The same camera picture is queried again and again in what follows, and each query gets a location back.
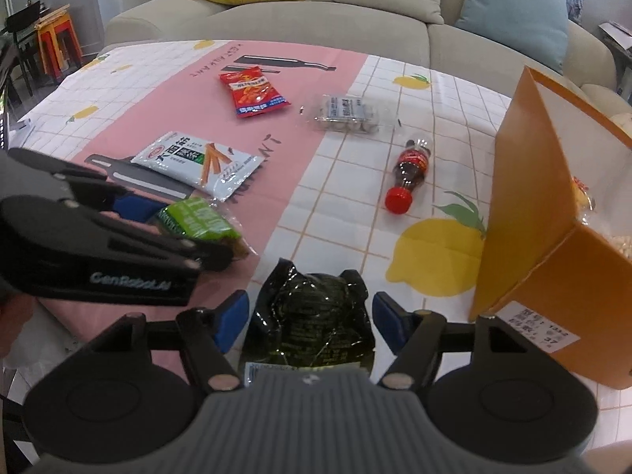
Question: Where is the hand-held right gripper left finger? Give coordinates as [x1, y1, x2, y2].
[81, 290, 250, 391]

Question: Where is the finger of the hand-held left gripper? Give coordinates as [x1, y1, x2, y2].
[7, 148, 166, 224]
[99, 224, 234, 272]

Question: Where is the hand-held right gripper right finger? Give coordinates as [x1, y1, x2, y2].
[371, 291, 544, 390]

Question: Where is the green snack packet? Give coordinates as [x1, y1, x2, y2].
[155, 196, 250, 258]

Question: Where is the white snack packet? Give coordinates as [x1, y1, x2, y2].
[131, 131, 265, 202]

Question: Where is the black snack packet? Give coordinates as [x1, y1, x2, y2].
[238, 258, 375, 386]

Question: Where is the red snack packet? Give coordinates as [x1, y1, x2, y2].
[218, 66, 290, 118]

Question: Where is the orange cardboard box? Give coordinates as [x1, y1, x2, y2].
[469, 66, 632, 390]

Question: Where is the person's left hand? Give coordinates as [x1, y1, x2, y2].
[0, 281, 38, 361]

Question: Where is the small cola bottle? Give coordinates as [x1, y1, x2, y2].
[384, 135, 434, 214]

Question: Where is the orange plastic stool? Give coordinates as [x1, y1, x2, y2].
[34, 6, 85, 77]

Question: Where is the red plastic stool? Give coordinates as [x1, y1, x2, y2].
[38, 30, 71, 59]

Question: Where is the pale clear snack packet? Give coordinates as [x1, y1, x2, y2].
[301, 94, 401, 135]

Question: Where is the pink white printed tablecloth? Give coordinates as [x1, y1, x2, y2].
[0, 39, 632, 450]

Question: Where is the black chair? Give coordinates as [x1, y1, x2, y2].
[5, 0, 45, 97]

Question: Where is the yellow snack packet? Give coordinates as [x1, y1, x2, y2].
[570, 175, 596, 211]

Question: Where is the beige sofa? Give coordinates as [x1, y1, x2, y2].
[103, 0, 632, 115]

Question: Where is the blue pillow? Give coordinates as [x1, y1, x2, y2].
[454, 0, 583, 74]

